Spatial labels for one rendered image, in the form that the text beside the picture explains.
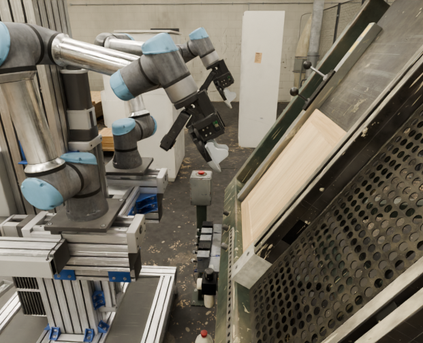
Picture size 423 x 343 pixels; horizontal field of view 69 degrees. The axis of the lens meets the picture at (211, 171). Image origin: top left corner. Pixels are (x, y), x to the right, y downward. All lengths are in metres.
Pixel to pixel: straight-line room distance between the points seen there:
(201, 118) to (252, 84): 4.28
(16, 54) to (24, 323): 1.52
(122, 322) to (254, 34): 4.18
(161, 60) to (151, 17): 8.92
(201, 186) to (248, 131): 3.51
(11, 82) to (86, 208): 0.47
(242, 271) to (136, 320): 1.02
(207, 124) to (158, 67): 0.17
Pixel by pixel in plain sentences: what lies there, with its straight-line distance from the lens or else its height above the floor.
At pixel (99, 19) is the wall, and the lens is 10.09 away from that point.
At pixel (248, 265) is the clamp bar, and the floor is 0.98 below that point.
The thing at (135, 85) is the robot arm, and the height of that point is 1.53.
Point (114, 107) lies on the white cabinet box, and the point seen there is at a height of 0.60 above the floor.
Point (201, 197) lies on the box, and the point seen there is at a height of 0.81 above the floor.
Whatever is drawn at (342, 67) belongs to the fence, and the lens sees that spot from 1.46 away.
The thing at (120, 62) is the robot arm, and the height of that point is 1.58.
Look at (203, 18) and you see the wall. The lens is 9.44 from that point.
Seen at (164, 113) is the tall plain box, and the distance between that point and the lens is 3.67.
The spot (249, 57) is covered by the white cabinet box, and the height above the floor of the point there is 1.42.
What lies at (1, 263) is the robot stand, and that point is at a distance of 1.31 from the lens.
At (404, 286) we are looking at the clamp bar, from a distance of 0.55.
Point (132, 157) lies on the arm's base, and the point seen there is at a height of 1.09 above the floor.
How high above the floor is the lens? 1.63
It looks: 23 degrees down
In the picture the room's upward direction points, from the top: straight up
